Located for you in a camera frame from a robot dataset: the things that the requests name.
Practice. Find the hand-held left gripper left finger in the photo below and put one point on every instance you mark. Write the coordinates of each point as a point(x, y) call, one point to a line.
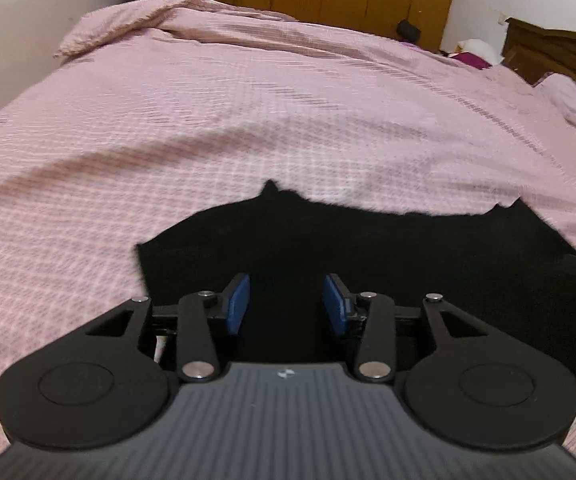
point(239, 305)

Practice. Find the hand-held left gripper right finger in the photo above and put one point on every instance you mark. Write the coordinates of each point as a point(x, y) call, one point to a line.
point(334, 305)

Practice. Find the black sweater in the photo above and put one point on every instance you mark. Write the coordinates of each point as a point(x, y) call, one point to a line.
point(367, 250)

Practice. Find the light pink pillow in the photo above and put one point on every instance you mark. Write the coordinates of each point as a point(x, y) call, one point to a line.
point(575, 105)

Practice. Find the pink checked blanket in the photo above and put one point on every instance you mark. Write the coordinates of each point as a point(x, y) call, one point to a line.
point(268, 110)

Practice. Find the wooden headboard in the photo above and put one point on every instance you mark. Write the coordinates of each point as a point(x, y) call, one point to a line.
point(557, 50)

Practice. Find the magenta cloth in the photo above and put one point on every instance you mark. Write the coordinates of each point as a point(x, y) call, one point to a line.
point(472, 61)

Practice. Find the white pillow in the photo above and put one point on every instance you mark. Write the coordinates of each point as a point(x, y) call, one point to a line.
point(477, 49)

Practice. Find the small black bag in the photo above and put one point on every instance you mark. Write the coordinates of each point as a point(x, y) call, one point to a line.
point(409, 30)

